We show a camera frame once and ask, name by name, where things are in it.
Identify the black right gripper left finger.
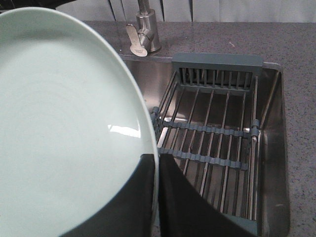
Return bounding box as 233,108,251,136
63,154,155,237

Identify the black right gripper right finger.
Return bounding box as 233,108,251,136
158,154,254,237

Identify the light green round plate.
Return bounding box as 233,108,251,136
0,7,158,237

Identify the grey sink dish rack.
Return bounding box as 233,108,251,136
152,53,263,237

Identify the stainless steel faucet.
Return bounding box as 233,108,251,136
125,0,161,57

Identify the white pleated curtain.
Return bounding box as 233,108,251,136
57,0,316,23

